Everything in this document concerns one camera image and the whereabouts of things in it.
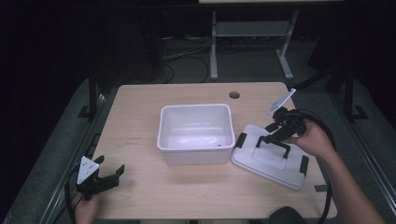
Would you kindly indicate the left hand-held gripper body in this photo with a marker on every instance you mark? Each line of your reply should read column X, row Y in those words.
column 87, row 174

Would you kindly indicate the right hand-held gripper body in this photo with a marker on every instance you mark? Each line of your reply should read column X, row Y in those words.
column 291, row 121

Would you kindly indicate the white plastic storage box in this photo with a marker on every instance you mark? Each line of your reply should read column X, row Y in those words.
column 196, row 137

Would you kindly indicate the person's right hand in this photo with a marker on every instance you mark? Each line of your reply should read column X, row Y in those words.
column 314, row 140

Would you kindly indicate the person's left hand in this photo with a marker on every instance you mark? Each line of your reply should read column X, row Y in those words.
column 85, row 210

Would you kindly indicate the black metal stand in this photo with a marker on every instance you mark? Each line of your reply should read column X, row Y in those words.
column 350, row 96
column 92, row 93

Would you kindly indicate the dark tape piece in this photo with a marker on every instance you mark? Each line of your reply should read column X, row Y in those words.
column 320, row 188

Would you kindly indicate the black rounded object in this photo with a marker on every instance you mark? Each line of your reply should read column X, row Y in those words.
column 287, row 216

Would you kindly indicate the white metal desk frame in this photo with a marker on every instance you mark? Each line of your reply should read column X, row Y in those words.
column 252, row 29

